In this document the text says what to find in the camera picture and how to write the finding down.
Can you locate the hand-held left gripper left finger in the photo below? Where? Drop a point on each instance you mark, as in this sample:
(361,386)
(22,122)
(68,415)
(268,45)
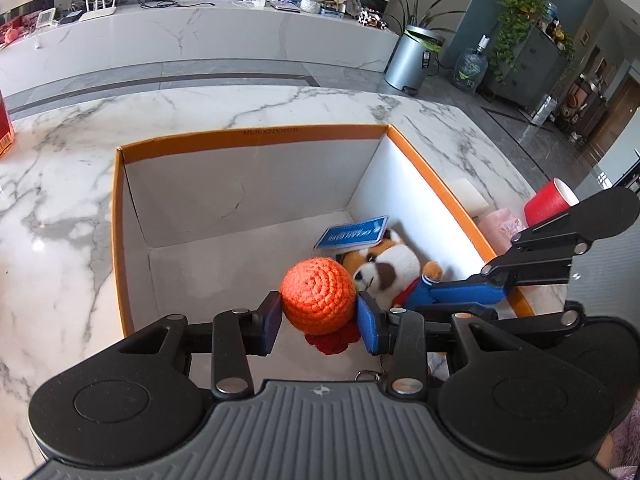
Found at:
(270,322)

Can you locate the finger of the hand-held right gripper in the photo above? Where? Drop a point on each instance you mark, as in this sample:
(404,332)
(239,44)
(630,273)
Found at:
(525,322)
(465,292)

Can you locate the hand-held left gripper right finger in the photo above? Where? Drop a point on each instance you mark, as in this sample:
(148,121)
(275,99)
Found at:
(372,322)

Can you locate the orange crochet ball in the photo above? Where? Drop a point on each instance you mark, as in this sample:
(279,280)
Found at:
(317,292)

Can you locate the red panda plush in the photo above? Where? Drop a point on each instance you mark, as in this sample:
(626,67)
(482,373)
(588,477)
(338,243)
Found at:
(390,265)

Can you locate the white box with orange rim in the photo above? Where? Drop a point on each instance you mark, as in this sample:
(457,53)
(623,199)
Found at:
(225,260)

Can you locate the pink soft pouch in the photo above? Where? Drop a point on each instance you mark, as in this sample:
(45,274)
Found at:
(500,227)

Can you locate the blue card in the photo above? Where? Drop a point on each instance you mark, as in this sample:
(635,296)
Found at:
(350,232)

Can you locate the person's clothing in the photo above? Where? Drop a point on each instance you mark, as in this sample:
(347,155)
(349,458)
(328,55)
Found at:
(631,440)

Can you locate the red paper cup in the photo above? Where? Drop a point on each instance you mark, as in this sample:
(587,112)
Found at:
(545,205)

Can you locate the clear water jug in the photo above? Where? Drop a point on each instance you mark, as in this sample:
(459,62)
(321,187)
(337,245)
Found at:
(470,67)

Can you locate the grey metal cabinet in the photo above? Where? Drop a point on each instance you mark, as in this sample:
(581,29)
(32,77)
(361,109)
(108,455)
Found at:
(535,70)

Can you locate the silver trash bin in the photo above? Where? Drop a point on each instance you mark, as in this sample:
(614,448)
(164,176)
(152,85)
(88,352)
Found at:
(410,60)

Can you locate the trailing ivy plant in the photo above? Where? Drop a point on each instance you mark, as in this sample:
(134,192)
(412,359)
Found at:
(520,15)

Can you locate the long-leaf green plant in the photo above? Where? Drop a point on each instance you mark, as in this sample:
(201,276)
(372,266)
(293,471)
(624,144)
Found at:
(425,10)

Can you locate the black and white cow plush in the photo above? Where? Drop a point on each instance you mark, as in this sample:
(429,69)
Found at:
(372,17)

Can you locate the white marble low cabinet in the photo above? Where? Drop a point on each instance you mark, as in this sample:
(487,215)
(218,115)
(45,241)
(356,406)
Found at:
(200,35)

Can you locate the white power strip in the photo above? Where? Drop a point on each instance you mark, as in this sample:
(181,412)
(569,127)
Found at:
(250,3)

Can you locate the red box at edge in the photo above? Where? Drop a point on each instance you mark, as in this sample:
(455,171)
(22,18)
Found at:
(5,125)

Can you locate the white router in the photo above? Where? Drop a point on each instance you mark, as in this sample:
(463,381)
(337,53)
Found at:
(100,7)

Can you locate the white thermometer display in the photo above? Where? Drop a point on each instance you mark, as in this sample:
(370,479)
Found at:
(44,18)

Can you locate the pink plush toy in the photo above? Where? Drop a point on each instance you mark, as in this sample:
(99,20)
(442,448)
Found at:
(10,35)

